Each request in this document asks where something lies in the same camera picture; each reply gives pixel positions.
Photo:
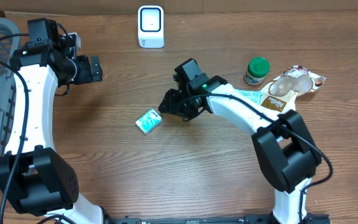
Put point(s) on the green Kleenex tissue pack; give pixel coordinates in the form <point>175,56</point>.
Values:
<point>148,121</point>

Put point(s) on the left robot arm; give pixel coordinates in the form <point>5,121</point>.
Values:
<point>34,178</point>

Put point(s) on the clear bagged bread pack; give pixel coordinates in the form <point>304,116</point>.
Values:
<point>281,93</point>

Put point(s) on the green lidded jar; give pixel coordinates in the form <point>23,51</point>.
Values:
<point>257,70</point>

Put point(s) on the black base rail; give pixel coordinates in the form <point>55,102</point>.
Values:
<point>247,219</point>

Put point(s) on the light green wipes packet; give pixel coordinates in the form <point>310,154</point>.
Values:
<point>254,96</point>

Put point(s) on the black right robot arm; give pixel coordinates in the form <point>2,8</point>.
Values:
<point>285,150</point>

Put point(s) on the white barcode scanner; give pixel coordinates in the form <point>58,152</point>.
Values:
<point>150,27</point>

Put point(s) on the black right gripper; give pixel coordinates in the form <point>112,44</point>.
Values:
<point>174,107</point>

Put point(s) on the brown cardboard backdrop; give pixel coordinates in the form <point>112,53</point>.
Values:
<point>110,7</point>

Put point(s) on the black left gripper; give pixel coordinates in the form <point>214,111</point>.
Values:
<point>86,69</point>

